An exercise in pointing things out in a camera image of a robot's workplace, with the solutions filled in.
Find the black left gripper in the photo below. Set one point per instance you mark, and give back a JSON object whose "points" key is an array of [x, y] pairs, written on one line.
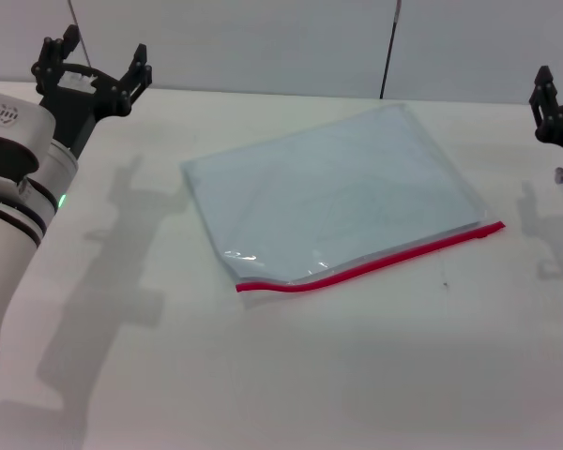
{"points": [[82, 108]]}

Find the clear red-zip document bag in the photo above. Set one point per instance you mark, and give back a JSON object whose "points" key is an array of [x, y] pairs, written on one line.
{"points": [[338, 197]]}

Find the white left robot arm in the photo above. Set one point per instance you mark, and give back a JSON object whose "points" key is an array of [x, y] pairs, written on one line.
{"points": [[9, 244]]}

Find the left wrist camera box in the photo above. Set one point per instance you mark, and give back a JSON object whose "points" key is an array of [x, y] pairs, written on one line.
{"points": [[14, 126]]}

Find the black wall pole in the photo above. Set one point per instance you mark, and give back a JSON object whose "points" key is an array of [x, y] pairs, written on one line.
{"points": [[388, 51]]}

